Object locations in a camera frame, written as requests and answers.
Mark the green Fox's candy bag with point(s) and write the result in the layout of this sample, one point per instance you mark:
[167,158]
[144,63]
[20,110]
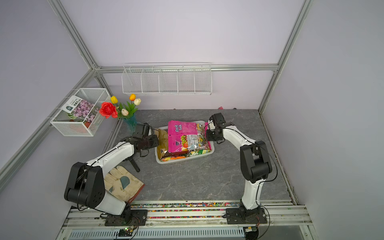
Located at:
[196,154]

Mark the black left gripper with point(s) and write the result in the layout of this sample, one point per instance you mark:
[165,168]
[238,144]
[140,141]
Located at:
[155,141]

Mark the large gold red candy bag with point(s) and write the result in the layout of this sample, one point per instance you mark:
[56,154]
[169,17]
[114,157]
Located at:
[162,152]

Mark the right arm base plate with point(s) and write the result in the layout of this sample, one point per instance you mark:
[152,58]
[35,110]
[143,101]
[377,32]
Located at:
[241,216]

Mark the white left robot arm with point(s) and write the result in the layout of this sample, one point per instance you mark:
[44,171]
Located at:
[86,187]

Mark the white wire wall shelf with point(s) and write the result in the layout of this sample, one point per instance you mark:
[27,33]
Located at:
[188,78]

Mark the pink fruit candy bag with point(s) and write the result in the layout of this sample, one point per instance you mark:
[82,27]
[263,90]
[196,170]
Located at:
[185,137]

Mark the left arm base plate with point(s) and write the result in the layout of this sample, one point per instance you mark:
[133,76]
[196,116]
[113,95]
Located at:
[127,218]

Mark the purple flower seed packet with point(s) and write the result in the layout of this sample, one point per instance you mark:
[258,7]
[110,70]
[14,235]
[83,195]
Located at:
[79,109]

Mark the white plastic perforated basket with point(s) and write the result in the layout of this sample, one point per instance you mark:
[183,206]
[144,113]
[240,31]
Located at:
[182,141]

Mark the tulips in teal vase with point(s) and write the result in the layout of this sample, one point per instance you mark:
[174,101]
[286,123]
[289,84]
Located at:
[126,111]

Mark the white wire side basket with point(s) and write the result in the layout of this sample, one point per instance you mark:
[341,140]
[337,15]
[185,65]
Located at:
[76,128]

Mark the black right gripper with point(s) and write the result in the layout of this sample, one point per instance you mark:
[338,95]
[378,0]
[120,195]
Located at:
[209,136]

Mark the green circuit board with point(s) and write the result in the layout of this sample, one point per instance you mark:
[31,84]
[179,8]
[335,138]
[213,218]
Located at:
[125,233]

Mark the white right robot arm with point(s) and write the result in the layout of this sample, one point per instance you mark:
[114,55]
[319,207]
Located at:
[255,159]

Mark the red artificial rose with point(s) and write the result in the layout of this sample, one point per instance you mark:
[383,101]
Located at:
[108,110]

